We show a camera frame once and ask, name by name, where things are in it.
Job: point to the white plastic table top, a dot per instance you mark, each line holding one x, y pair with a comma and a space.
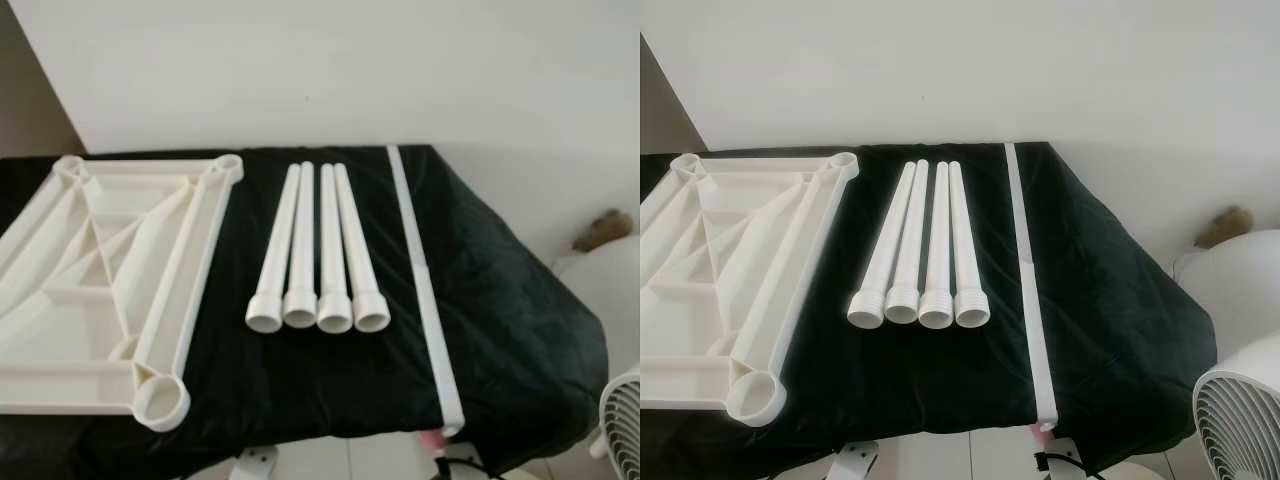
690, 385
60, 390

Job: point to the white plastic table leg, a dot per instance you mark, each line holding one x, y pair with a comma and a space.
303, 250
358, 250
271, 270
963, 240
912, 240
939, 240
892, 240
331, 250

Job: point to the brown fuzzy object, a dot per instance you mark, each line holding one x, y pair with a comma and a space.
1228, 227
603, 230

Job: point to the white round appliance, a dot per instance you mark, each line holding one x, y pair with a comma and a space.
610, 290
1235, 290

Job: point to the white tape strip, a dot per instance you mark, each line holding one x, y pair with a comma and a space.
424, 280
1030, 290

